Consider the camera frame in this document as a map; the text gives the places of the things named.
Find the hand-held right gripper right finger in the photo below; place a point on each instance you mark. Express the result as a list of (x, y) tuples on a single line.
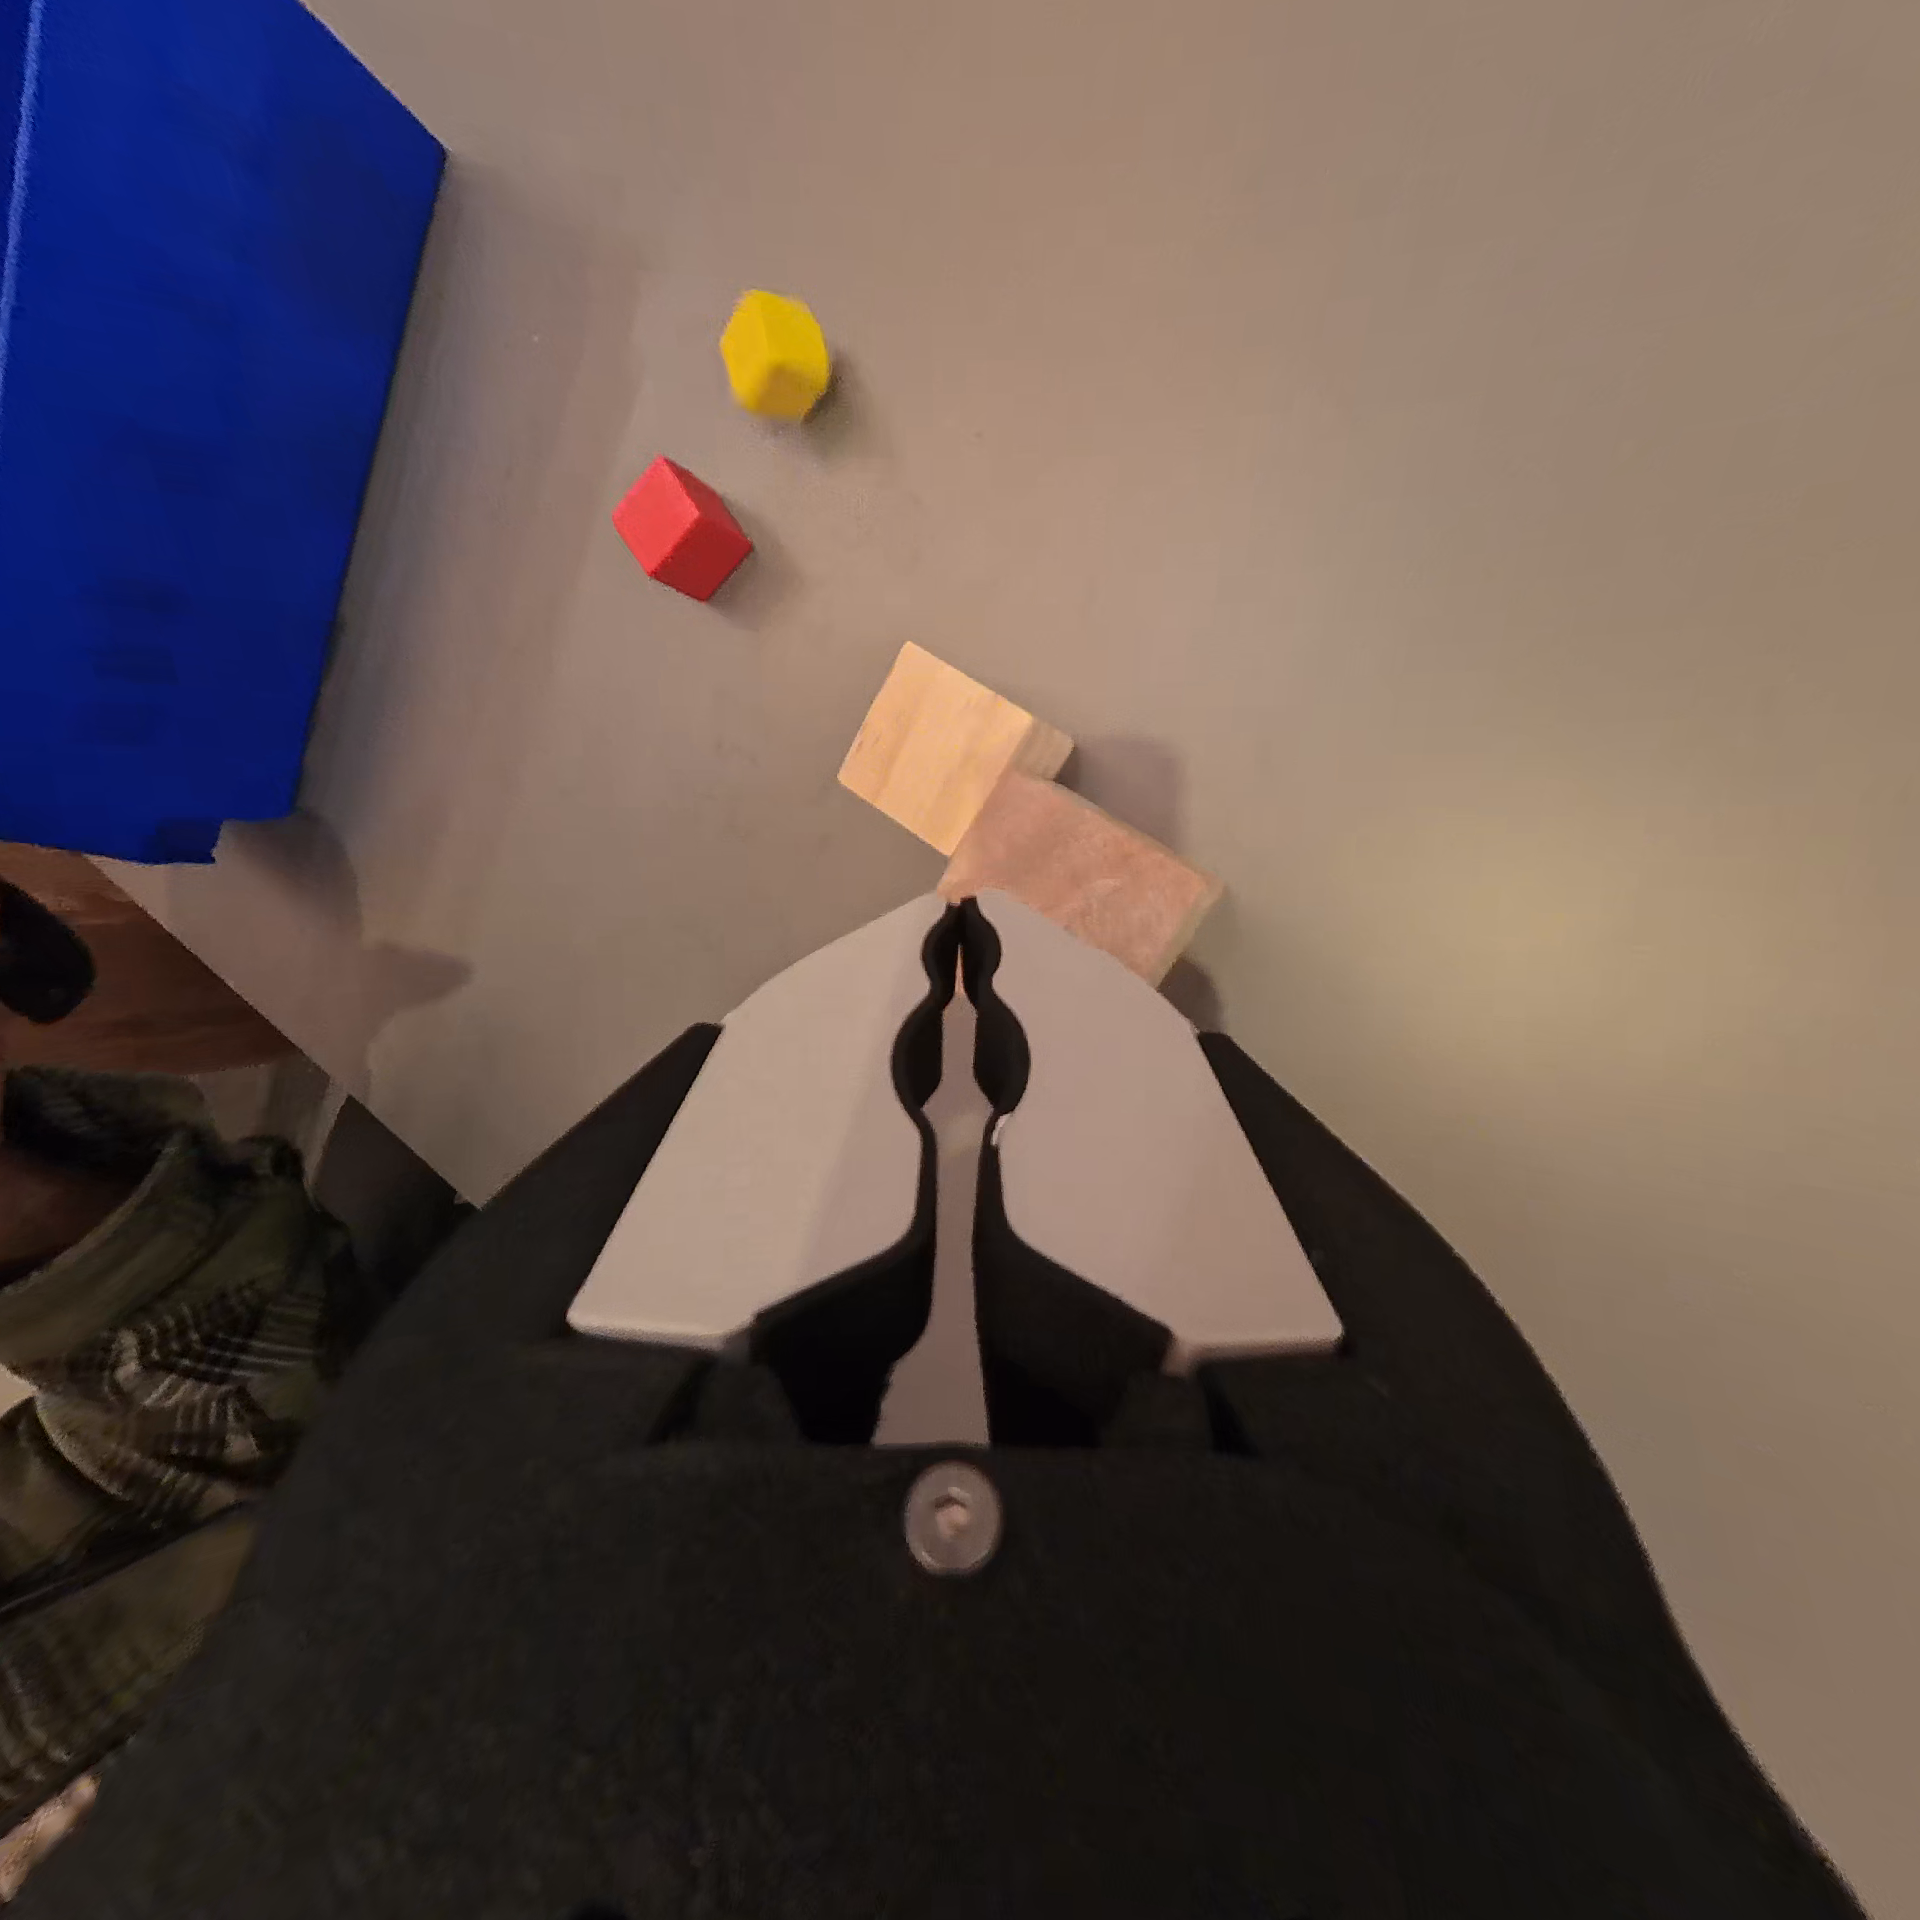
[(1125, 1184)]

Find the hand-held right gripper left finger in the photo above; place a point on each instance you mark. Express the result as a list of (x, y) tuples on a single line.
[(780, 1170)]

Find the large plain wooden cube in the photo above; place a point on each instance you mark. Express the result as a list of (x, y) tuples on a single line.
[(1094, 878)]

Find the medium plain wooden cube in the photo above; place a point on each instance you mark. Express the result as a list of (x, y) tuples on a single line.
[(939, 750)]

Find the red wooden cube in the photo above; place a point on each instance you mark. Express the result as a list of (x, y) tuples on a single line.
[(682, 524)]

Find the yellow wooden cube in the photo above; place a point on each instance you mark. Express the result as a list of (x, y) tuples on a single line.
[(772, 357)]

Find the blue plastic bin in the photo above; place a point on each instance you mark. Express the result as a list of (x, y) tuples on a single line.
[(181, 451)]

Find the person's plaid shirt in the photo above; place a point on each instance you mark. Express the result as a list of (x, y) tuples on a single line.
[(165, 1350)]

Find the brown wooden panel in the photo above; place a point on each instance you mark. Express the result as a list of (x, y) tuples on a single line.
[(150, 961)]

